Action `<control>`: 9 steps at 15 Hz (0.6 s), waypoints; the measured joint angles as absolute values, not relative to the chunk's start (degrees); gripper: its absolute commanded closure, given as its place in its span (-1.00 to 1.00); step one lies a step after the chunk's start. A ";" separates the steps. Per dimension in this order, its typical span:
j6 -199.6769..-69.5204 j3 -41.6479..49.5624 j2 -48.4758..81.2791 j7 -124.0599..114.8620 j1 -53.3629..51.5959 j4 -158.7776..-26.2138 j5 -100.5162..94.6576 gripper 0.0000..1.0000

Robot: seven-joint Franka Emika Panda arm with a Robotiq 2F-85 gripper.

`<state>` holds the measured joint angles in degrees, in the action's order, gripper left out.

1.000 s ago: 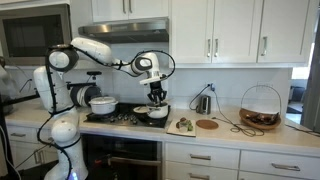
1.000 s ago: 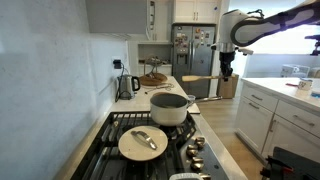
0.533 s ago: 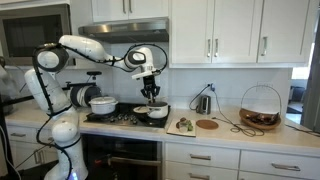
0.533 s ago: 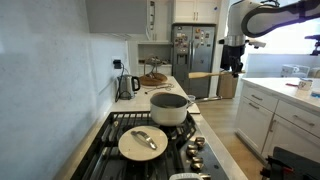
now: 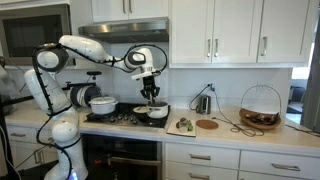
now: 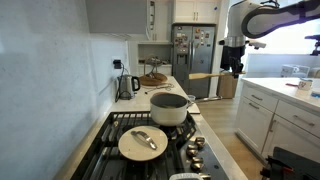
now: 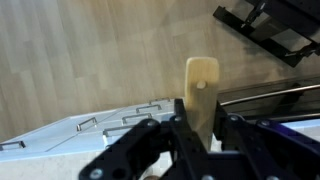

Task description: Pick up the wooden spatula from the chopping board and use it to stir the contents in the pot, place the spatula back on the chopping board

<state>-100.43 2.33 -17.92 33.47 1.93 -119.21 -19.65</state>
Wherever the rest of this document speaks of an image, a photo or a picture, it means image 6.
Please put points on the stainless electric kettle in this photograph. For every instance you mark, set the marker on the stainless electric kettle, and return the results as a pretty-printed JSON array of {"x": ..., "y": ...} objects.
[{"x": 126, "y": 86}]

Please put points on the black monitor screen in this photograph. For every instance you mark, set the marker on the black monitor screen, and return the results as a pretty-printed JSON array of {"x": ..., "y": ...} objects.
[{"x": 225, "y": 55}]

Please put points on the orange black bar clamp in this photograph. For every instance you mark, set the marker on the orange black bar clamp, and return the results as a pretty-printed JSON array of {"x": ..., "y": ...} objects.
[{"x": 280, "y": 166}]

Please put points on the stainless steel refrigerator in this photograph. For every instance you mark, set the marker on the stainless steel refrigerator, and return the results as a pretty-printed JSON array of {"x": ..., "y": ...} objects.
[{"x": 193, "y": 50}]

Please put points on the narrow white upper cabinet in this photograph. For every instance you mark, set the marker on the narrow white upper cabinet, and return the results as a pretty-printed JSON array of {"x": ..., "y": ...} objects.
[{"x": 116, "y": 15}]

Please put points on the wide white upper cabinet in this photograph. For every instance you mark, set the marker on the wide white upper cabinet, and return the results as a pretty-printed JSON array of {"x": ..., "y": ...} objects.
[{"x": 163, "y": 20}]

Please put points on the white two-door cabinet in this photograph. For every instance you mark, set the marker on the white two-door cabinet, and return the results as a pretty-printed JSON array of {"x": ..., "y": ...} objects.
[{"x": 196, "y": 10}]

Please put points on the wooden spatula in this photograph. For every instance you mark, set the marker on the wooden spatula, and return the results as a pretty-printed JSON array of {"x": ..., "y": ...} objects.
[{"x": 206, "y": 76}]

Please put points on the small clear glass bowl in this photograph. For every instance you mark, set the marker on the small clear glass bowl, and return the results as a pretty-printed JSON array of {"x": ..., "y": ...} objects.
[{"x": 191, "y": 98}]

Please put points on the black camera stand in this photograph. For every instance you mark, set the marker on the black camera stand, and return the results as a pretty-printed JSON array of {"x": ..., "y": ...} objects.
[{"x": 315, "y": 41}]

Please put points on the clear plastic container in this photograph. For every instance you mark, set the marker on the clear plastic container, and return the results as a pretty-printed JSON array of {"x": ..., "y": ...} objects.
[{"x": 295, "y": 71}]

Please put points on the black wall plug adapter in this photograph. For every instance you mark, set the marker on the black wall plug adapter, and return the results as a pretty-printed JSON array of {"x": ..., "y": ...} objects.
[{"x": 117, "y": 64}]

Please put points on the metal stove knob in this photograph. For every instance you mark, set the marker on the metal stove knob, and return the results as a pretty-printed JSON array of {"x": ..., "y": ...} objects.
[
  {"x": 200, "y": 142},
  {"x": 205, "y": 177},
  {"x": 192, "y": 151},
  {"x": 197, "y": 164}
]

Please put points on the white kitchen island cabinet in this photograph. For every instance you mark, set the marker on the white kitchen island cabinet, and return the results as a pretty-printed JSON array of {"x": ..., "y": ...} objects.
[{"x": 286, "y": 133}]

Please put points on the silver cooking pot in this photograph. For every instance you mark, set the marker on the silver cooking pot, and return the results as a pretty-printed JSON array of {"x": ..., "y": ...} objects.
[{"x": 166, "y": 113}]

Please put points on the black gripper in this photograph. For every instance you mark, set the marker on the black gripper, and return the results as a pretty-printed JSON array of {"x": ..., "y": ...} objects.
[{"x": 237, "y": 55}]

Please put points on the round white pot lid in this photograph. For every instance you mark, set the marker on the round white pot lid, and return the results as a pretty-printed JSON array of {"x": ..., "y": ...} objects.
[{"x": 140, "y": 148}]

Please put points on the white printed mug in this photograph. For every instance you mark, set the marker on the white printed mug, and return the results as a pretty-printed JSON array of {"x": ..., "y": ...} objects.
[{"x": 305, "y": 84}]

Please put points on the light chopping board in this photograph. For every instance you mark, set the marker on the light chopping board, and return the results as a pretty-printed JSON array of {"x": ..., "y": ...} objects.
[{"x": 195, "y": 107}]

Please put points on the small red utensil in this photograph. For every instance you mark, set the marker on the small red utensil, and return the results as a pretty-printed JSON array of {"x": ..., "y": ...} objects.
[{"x": 291, "y": 85}]

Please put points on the small blue item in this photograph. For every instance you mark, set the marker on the small blue item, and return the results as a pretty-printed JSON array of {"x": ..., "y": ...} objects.
[{"x": 316, "y": 95}]

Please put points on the black gas cooktop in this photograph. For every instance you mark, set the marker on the black gas cooktop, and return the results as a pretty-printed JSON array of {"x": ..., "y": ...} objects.
[{"x": 100, "y": 160}]

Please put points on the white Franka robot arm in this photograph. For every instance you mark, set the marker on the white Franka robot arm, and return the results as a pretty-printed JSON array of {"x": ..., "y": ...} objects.
[{"x": 240, "y": 20}]

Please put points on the brown cardboard box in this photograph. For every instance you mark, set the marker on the brown cardboard box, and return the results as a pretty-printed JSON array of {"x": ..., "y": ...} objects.
[{"x": 228, "y": 88}]

